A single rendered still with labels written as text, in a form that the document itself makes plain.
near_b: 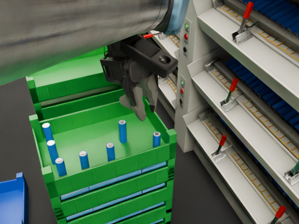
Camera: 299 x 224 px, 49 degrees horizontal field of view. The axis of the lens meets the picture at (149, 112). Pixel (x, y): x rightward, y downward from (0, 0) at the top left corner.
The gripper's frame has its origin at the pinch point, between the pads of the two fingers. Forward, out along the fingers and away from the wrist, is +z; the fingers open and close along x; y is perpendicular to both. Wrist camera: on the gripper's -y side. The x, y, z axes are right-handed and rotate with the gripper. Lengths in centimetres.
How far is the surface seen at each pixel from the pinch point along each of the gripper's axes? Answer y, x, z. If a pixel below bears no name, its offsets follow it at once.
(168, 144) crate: -3.8, 0.2, 7.9
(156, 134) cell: -0.9, 0.4, 5.6
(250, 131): -15.4, -17.8, 13.6
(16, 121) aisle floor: 83, -5, 23
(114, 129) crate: 14.2, -0.2, 8.3
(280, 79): -24.3, -13.5, -4.2
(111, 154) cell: 5.1, 9.8, 6.2
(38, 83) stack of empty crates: 46.9, -2.3, -0.5
